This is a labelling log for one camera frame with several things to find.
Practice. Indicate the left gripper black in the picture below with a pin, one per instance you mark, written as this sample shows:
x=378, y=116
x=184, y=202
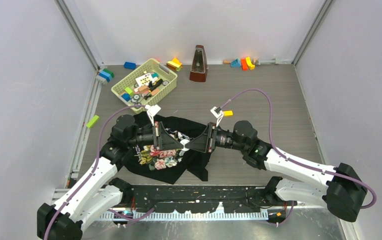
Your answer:
x=164, y=141

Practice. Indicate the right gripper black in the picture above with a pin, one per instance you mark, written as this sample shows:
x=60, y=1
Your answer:
x=207, y=141

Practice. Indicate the blue white brooch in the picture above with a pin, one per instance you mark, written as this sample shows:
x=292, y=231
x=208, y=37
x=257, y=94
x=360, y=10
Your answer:
x=184, y=143

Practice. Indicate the black floral t-shirt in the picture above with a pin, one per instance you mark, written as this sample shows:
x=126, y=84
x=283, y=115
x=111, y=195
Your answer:
x=168, y=165

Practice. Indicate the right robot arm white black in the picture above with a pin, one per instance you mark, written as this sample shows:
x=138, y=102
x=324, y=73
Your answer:
x=336, y=188

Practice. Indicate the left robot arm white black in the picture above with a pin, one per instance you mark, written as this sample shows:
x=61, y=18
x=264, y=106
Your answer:
x=91, y=179

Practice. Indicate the yellow block on table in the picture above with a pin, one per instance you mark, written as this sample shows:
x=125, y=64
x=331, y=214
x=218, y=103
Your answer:
x=228, y=113

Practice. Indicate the yellow black screwdriver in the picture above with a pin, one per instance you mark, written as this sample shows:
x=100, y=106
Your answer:
x=154, y=85

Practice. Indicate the pale green plastic basket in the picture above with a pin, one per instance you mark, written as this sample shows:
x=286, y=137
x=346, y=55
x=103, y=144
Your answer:
x=133, y=89

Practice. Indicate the brown wooden metronome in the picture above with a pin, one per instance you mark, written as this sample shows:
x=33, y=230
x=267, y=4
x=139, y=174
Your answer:
x=199, y=66

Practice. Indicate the lime green block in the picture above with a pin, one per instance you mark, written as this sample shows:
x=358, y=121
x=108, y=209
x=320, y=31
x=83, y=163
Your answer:
x=92, y=121

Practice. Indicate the yellow orange block pile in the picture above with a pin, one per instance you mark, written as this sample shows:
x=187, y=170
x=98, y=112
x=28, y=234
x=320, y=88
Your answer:
x=174, y=64

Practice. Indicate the blue toy brick right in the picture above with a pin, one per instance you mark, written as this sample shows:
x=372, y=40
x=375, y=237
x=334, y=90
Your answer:
x=236, y=63

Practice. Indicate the orange block right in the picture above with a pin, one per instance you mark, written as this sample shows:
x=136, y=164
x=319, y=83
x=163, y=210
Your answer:
x=244, y=65

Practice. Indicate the blue green stacked bricks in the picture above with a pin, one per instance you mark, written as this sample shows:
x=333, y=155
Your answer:
x=104, y=76

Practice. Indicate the yellow curved block right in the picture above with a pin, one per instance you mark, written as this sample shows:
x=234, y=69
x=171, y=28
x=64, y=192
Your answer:
x=249, y=63

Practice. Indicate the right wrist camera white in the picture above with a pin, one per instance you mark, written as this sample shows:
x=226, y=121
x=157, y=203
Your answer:
x=218, y=113

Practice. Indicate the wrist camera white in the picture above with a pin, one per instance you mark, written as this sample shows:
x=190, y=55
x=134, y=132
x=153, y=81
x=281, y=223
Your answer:
x=218, y=113
x=152, y=111

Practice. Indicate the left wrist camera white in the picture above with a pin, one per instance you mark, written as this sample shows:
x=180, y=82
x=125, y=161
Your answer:
x=152, y=111

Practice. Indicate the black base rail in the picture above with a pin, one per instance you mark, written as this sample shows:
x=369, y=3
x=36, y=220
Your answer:
x=158, y=203

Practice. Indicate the blue brick by wall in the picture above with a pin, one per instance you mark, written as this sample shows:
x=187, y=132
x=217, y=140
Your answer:
x=129, y=65

